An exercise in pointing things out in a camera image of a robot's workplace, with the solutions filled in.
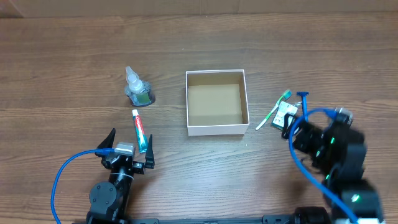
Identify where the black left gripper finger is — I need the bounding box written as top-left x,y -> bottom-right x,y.
97,128 -> 116,149
145,135 -> 155,169

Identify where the green white floss packet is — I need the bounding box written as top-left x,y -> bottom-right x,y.
271,101 -> 298,130

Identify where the green white toothbrush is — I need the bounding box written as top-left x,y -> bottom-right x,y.
255,90 -> 292,131

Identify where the blue disposable razor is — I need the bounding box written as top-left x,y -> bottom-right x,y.
297,91 -> 309,121

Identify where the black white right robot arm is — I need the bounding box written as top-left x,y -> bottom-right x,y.
282,109 -> 385,223

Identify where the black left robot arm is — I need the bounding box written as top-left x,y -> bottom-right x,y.
85,129 -> 155,223

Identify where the red green toothpaste tube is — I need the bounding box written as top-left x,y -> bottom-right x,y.
132,110 -> 148,153

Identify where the clear soap pump bottle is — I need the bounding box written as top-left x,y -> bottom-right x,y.
124,66 -> 155,107

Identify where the white cardboard box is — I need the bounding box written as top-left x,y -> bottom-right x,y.
185,69 -> 250,136

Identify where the blue left camera cable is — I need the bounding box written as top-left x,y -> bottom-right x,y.
50,148 -> 116,224

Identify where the blue camera cable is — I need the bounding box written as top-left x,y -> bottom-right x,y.
288,108 -> 361,224
50,148 -> 116,224

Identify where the blue right camera cable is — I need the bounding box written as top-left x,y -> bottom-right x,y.
288,108 -> 361,224

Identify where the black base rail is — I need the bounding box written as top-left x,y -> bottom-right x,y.
75,213 -> 293,224

